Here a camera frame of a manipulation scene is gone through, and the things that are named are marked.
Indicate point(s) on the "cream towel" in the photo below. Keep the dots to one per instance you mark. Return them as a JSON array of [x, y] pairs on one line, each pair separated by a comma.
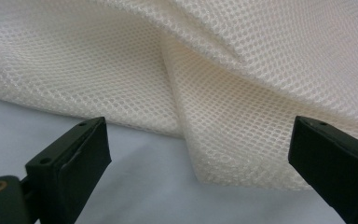
[[199, 77]]

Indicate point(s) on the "light blue table mat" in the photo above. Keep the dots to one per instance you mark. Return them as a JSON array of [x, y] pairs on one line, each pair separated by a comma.
[[143, 189]]

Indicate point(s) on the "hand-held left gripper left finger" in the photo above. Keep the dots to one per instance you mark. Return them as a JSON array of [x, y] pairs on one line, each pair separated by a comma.
[[71, 168]]

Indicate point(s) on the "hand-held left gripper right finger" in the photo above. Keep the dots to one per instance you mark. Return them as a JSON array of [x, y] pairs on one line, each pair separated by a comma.
[[338, 161]]

